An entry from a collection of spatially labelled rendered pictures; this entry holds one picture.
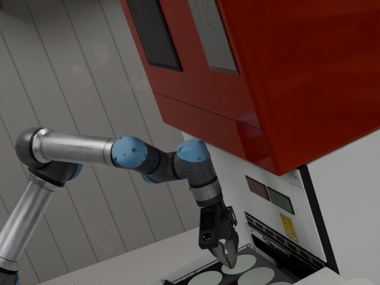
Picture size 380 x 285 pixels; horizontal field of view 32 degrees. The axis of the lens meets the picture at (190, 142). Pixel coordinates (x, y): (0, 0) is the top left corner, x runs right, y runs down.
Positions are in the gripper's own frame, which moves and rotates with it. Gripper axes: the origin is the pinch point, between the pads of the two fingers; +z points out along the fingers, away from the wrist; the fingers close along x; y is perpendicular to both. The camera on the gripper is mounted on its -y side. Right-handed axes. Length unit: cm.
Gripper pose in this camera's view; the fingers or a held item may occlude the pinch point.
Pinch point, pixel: (230, 266)
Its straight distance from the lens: 181.5
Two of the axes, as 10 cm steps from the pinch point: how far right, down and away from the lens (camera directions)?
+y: 2.2, -3.7, 9.0
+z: 3.2, 9.0, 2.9
